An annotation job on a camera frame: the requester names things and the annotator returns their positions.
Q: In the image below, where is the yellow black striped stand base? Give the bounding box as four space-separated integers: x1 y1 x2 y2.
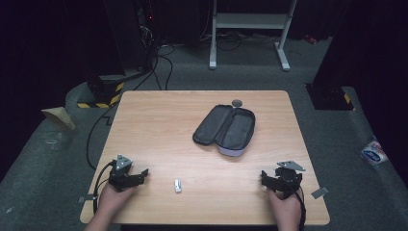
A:
76 74 125 110

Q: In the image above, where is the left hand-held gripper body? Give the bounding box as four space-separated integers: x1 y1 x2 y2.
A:
108 154 142 193

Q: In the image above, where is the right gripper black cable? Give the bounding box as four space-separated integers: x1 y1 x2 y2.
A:
293 188 307 231

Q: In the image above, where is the tan cardboard piece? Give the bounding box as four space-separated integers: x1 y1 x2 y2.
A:
40 106 78 131

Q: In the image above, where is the black computer tower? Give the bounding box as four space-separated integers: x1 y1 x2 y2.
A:
104 0 157 72

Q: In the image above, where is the black floor cable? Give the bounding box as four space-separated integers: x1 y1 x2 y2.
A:
85 101 120 171

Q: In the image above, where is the bundle of black floor cables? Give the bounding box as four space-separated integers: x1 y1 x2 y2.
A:
132 42 177 91

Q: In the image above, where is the person's left hand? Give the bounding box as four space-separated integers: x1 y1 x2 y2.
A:
95 184 140 223

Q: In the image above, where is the dark grey pencil case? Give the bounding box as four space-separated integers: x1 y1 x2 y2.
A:
191 104 257 158

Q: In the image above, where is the person's right hand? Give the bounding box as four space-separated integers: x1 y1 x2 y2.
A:
267 188 303 231

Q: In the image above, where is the white blue packet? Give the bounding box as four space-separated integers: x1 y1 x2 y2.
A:
360 137 389 167

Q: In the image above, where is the grey tape tab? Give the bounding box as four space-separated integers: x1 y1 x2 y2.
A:
310 186 330 199
77 193 98 204

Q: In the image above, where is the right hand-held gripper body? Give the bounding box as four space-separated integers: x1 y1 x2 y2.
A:
267 160 307 200

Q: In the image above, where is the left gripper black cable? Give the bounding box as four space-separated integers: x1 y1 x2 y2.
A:
92 161 115 215

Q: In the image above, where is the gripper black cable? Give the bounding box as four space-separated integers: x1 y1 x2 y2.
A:
92 161 115 215
293 188 307 231

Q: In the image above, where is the white metal stand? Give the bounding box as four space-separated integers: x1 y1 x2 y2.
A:
209 0 298 72

